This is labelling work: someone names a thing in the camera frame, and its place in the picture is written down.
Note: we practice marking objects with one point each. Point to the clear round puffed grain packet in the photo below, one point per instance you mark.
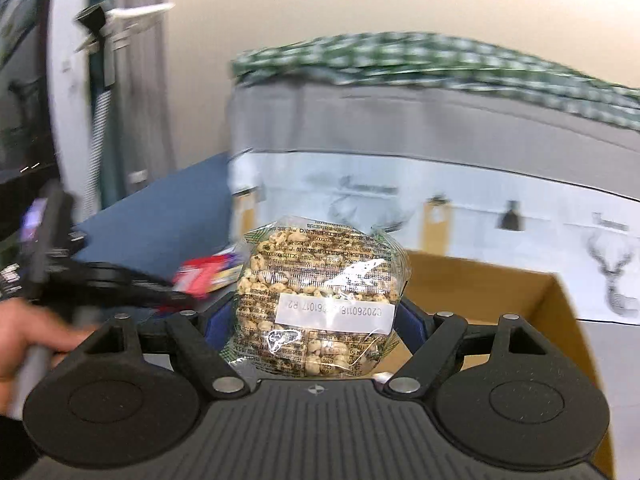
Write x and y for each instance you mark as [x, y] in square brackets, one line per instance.
[310, 280]

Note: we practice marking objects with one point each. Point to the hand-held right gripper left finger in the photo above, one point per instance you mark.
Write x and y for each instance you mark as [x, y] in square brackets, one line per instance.
[222, 320]

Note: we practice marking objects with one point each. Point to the cardboard box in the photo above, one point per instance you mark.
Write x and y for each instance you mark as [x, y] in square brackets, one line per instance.
[500, 290]

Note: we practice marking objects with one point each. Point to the green checked blanket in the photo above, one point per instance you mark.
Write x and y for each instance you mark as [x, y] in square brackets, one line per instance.
[425, 60]

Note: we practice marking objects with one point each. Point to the person's left hand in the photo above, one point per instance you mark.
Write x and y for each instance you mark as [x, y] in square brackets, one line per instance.
[12, 340]

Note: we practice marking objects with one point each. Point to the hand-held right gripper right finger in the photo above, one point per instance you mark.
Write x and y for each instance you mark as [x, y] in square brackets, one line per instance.
[412, 322]

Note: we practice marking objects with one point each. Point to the dark glass panel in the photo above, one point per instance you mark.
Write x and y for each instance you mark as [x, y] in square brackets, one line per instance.
[22, 85]

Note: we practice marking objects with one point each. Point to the white clamp bracket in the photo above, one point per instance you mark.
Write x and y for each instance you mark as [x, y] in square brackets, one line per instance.
[120, 25]

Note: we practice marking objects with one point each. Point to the red white striped snack packet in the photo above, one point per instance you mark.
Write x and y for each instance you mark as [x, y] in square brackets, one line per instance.
[205, 272]

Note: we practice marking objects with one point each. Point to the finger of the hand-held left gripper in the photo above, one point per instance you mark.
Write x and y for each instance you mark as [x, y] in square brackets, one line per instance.
[125, 285]

